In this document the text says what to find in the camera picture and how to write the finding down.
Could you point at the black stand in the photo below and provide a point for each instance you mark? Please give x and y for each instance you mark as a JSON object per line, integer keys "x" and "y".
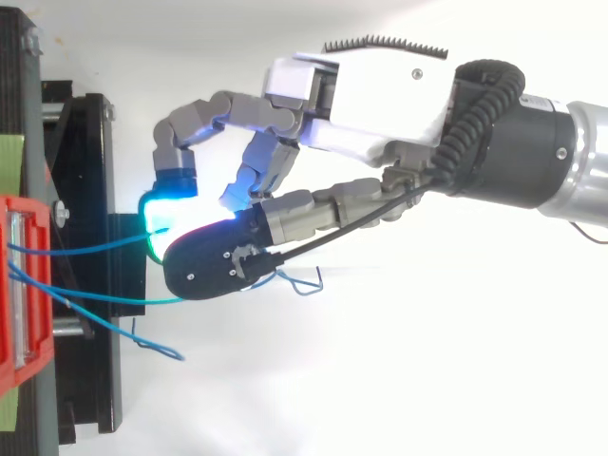
{"x": 95, "y": 199}

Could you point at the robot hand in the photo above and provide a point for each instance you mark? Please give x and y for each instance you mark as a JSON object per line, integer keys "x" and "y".
{"x": 380, "y": 100}

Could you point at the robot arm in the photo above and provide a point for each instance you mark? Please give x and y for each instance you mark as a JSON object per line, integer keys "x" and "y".
{"x": 522, "y": 157}

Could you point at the red bin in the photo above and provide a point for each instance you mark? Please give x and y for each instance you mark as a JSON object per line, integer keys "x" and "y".
{"x": 39, "y": 266}

